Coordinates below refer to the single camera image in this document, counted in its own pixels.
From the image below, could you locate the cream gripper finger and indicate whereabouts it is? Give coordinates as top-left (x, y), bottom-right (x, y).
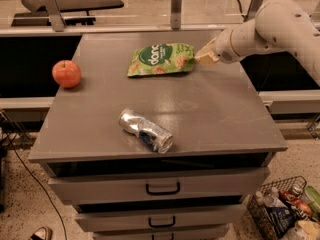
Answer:
top-left (195, 51), bottom-right (219, 65)
top-left (197, 38), bottom-right (216, 55)

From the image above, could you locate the green rice chip bag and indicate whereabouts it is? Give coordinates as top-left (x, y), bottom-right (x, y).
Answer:
top-left (127, 43), bottom-right (194, 77)

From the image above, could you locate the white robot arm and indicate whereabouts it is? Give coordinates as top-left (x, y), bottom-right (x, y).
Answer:
top-left (195, 0), bottom-right (320, 85)

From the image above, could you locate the blue snack bag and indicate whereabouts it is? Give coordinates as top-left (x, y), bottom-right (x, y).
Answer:
top-left (266, 207), bottom-right (295, 237)

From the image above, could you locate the grey drawer cabinet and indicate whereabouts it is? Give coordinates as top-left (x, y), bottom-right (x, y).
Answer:
top-left (29, 31), bottom-right (287, 240)

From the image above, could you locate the crushed silver can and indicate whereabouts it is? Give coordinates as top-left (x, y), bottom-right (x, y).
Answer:
top-left (119, 108), bottom-right (173, 154)

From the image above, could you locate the black bench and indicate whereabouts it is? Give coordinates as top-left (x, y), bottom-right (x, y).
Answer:
top-left (11, 0), bottom-right (124, 27)

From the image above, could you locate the red apple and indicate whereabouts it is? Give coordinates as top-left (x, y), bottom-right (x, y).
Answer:
top-left (52, 60), bottom-right (81, 88)

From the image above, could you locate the clear plastic water bottle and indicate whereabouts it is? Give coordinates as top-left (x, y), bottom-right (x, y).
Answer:
top-left (263, 187), bottom-right (285, 207)

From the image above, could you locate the green lidded jar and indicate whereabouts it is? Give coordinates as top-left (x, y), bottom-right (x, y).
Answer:
top-left (302, 185), bottom-right (320, 214)

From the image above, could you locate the red snack packet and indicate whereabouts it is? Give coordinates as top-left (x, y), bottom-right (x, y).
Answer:
top-left (279, 190), bottom-right (312, 216)

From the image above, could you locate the shoe tip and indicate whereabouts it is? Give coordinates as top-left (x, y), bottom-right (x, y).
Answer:
top-left (28, 226), bottom-right (52, 240)

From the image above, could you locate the middle metal bracket post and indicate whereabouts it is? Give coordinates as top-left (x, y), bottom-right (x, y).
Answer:
top-left (170, 0), bottom-right (182, 30)

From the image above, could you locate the metal bracket post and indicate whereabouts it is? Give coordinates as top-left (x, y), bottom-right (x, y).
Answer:
top-left (244, 0), bottom-right (264, 21)
top-left (43, 0), bottom-right (65, 32)
top-left (170, 0), bottom-right (182, 30)

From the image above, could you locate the right metal bracket post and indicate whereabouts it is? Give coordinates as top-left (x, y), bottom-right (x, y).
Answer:
top-left (244, 0), bottom-right (264, 21)

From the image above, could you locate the top drawer black handle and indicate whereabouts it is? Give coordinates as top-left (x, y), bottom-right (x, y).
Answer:
top-left (145, 182), bottom-right (181, 196)

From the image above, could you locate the drawer black handle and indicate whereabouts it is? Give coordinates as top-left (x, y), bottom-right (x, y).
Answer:
top-left (151, 232), bottom-right (175, 240)
top-left (148, 216), bottom-right (176, 228)
top-left (145, 182), bottom-right (181, 196)

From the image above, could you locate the left metal bracket post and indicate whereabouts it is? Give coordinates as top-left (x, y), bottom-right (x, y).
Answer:
top-left (43, 0), bottom-right (65, 32)

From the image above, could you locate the middle drawer black handle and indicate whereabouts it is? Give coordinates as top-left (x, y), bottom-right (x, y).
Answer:
top-left (148, 216), bottom-right (176, 228)

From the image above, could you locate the wire mesh basket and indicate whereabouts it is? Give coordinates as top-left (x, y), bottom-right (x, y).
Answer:
top-left (247, 176), bottom-right (307, 240)

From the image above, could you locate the bottom drawer black handle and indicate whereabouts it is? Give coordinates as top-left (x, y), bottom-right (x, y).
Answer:
top-left (151, 232), bottom-right (175, 240)

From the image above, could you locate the black floor cable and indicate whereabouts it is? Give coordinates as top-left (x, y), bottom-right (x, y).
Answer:
top-left (0, 110), bottom-right (69, 240)

